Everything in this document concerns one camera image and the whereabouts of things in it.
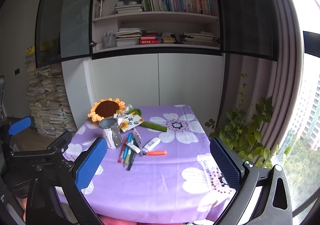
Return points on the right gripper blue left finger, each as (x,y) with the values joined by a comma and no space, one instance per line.
(87,163)

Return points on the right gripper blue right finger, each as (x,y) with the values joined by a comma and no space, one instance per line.
(228,162)

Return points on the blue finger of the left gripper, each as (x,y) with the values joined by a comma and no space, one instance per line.
(19,126)

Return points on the red gel pen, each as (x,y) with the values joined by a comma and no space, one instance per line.
(121,156)

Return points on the light green pen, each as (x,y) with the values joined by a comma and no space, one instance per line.
(128,157)

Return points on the grey white pen holder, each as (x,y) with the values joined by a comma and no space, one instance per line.
(111,132)

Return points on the black pen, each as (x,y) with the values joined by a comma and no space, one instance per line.
(132,158)

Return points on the white eraser block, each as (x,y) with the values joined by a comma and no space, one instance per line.
(133,147)

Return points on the blue pen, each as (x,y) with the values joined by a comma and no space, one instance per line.
(129,139)

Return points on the translucent frosted pen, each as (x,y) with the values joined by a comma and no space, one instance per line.
(137,139)

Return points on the orange utility knife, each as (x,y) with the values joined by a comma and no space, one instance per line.
(156,153)

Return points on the stack of old books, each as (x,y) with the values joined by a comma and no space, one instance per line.
(48,102)

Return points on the green potted vine plant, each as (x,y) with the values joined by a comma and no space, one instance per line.
(241,132)

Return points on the crochet sunflower with green stem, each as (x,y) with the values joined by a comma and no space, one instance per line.
(119,109)

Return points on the purple floral tablecloth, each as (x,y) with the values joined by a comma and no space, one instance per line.
(185,185)

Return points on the sunflower gift tag card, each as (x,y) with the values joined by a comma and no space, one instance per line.
(131,121)

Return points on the pink curtain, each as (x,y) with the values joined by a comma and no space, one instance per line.
(263,46)

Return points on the dark glass cabinet door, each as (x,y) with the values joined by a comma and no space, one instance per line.
(63,31)

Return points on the white bookshelf cabinet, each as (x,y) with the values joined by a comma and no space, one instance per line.
(150,52)

